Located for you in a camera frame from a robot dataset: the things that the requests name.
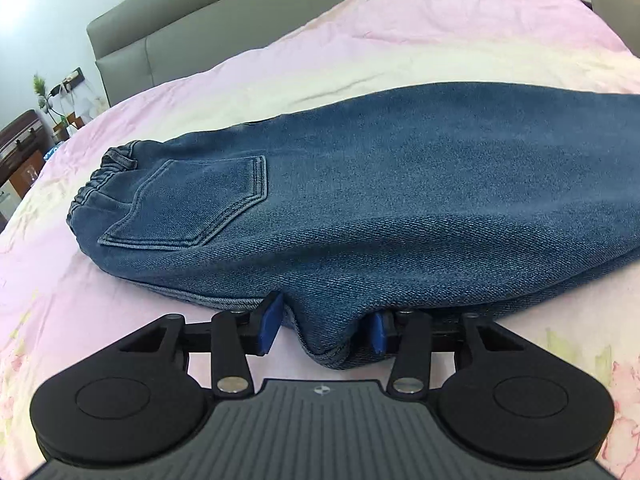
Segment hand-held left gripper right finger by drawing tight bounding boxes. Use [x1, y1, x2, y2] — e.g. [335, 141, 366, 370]
[369, 309, 524, 401]

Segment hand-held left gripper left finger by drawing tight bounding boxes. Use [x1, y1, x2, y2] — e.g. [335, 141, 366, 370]
[118, 291, 286, 401]

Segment blue denim pants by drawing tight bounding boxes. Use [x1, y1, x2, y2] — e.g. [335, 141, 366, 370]
[66, 79, 640, 372]

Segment white cabinet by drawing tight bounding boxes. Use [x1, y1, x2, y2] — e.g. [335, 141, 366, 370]
[0, 186, 25, 235]

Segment wooden cabinet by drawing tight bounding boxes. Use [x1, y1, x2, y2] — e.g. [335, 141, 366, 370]
[0, 144, 52, 202]

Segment pink bed sheet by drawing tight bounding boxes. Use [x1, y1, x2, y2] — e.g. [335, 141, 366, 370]
[0, 0, 640, 480]

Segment grey padded headboard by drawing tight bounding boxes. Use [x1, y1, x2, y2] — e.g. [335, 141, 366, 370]
[86, 0, 551, 109]

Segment brown suitcase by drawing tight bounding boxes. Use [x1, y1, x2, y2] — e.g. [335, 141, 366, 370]
[0, 109, 49, 162]

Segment green potted plant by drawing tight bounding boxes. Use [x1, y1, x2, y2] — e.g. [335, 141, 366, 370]
[31, 73, 57, 126]

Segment beige cushion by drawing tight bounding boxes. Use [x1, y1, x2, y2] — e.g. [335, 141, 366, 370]
[587, 0, 640, 57]

